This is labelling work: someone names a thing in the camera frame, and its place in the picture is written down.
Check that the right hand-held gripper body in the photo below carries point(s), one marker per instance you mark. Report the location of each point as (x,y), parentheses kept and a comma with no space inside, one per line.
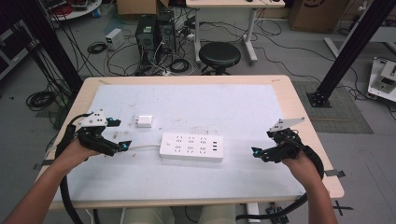
(286,146)

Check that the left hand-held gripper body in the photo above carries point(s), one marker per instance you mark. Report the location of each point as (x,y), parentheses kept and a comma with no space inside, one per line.
(93,140)

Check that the person's left hand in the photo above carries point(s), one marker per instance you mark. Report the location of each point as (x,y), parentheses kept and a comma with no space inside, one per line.
(72,155)

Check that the person's right hand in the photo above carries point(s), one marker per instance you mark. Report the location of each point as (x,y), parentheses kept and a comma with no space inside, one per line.
(302,169)

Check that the white plug adapter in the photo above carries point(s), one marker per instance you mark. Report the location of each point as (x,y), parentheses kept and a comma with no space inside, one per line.
(144,121)

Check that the grey tape strip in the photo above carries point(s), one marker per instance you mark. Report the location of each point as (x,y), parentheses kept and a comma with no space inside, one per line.
(335,173)
(42,165)

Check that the grey floor mat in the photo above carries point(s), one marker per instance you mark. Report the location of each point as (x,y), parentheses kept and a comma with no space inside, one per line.
(342,115)

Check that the white table mat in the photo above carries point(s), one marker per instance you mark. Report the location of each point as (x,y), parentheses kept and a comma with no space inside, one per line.
(199,109)

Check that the black tape cross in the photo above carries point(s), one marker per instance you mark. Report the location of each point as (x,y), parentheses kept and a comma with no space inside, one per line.
(342,207)

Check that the white power supply box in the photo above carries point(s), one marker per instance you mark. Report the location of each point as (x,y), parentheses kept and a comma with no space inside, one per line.
(114,38)

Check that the black computer tower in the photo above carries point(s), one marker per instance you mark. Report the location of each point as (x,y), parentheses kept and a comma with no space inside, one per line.
(146,35)
(166,31)

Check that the black round stool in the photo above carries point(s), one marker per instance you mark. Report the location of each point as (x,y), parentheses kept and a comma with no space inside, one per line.
(219,55)

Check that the black metal stand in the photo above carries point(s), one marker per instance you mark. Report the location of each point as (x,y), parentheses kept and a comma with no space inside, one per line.
(53,46)
(351,49)

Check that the round white table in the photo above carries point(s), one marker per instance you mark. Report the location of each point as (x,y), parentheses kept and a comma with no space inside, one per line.
(77,11)

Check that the small cardboard box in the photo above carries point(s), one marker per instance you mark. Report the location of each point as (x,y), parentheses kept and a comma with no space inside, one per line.
(137,6)

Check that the white electronic device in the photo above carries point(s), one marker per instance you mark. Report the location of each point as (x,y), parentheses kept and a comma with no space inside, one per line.
(384,77)

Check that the large cardboard box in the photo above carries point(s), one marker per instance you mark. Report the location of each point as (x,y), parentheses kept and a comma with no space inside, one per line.
(317,15)

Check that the white desk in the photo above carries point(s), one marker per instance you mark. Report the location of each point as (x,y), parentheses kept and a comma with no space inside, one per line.
(235,3)

